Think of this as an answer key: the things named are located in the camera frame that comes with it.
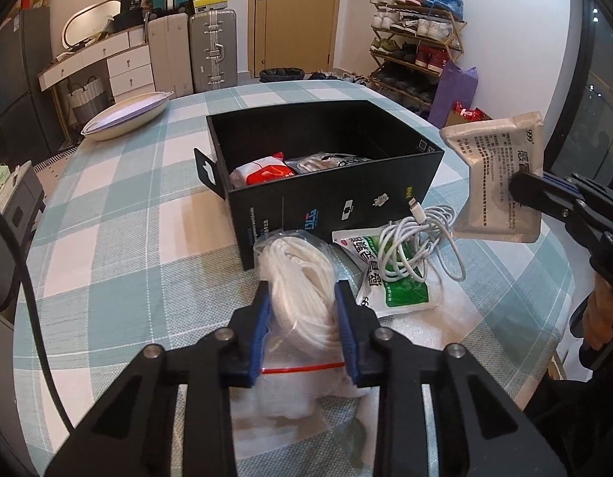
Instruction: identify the teal checked tablecloth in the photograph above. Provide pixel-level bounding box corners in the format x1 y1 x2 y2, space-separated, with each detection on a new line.
12 79 588 477

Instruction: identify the beige suitcase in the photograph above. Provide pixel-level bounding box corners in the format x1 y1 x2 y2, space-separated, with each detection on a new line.
146 10 196 99

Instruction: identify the white oval basin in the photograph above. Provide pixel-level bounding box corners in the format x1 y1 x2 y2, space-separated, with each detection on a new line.
81 91 175 142

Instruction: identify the pile of floor shoes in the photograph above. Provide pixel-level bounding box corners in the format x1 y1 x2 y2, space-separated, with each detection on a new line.
306 70 373 85

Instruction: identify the tissue pack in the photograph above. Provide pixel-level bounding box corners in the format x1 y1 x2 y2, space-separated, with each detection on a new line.
0 158 25 202

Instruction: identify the purple bag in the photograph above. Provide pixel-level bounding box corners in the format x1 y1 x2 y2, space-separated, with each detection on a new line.
428 59 479 130

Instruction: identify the black bag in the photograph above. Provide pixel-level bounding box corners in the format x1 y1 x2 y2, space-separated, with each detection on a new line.
112 0 148 34

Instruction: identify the person's right hand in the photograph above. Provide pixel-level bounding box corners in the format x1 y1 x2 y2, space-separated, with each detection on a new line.
571 284 613 371

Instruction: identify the red and white packet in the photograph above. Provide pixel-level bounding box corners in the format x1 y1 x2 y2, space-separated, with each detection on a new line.
230 154 298 190

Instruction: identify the green and white medicine packet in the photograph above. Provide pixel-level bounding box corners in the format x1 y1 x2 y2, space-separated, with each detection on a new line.
332 226 433 319

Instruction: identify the red packet box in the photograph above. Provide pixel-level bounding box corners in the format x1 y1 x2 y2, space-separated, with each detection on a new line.
444 101 495 128

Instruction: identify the shoe rack with shoes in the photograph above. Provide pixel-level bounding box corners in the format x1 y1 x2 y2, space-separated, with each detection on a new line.
369 0 466 105

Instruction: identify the silver suitcase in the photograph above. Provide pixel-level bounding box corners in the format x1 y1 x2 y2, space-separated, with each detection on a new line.
188 8 238 93

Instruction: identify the wooden door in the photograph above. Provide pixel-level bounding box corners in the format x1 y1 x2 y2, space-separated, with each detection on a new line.
249 0 345 79

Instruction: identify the white dresser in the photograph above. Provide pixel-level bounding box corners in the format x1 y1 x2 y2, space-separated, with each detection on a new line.
37 24 156 106

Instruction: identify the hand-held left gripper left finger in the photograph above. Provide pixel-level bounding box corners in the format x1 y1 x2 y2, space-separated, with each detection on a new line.
45 281 275 477

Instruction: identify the dark grey cabinet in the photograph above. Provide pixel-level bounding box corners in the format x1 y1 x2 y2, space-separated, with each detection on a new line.
0 9 65 152

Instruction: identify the clear bag of white cord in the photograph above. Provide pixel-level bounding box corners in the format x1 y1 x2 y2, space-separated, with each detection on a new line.
253 229 383 440

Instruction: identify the beige medicine packet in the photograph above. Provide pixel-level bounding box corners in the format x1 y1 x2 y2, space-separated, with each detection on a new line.
440 111 545 244

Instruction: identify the wooden shoe rack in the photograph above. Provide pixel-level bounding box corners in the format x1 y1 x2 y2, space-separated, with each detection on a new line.
368 0 469 111

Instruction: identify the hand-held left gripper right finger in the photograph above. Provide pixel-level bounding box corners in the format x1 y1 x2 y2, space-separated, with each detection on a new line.
335 281 568 477

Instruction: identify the striped basket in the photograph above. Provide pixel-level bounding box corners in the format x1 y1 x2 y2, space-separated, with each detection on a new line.
62 76 112 128

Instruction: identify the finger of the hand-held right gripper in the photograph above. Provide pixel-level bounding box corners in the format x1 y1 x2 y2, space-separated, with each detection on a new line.
542 172 613 212
508 171 608 245

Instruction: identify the black cable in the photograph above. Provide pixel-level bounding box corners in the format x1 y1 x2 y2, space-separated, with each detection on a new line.
0 203 75 439

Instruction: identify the glass door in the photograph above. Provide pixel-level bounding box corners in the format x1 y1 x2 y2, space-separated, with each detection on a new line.
541 0 613 182

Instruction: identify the silver foil packet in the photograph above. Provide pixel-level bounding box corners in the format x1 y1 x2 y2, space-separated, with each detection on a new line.
285 152 373 176

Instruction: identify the white charging cable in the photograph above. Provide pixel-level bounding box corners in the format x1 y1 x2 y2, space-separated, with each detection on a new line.
375 197 468 285

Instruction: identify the black cardboard box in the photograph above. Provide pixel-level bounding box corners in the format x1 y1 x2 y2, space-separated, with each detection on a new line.
194 100 446 272

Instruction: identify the white oval frame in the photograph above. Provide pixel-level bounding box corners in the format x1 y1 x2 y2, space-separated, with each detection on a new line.
62 1 124 49

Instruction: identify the grey side cabinet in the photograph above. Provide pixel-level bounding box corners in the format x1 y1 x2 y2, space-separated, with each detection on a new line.
0 161 47 264

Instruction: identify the person's dark clothing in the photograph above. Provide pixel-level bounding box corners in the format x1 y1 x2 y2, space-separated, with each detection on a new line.
524 358 613 477

